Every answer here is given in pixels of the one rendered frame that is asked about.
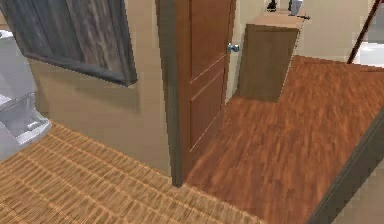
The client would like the brown wooden room door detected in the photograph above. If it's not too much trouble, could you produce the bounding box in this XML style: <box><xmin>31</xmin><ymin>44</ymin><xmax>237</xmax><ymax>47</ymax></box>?
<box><xmin>175</xmin><ymin>0</ymin><xmax>237</xmax><ymax>183</ymax></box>

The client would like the brown wooden cabinet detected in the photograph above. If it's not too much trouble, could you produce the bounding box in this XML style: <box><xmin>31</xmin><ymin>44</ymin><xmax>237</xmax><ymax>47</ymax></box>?
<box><xmin>237</xmin><ymin>9</ymin><xmax>308</xmax><ymax>104</ymax></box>

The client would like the grey framed wall picture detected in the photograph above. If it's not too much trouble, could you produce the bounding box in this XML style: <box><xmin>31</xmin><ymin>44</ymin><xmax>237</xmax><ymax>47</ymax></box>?
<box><xmin>0</xmin><ymin>0</ymin><xmax>139</xmax><ymax>88</ymax></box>

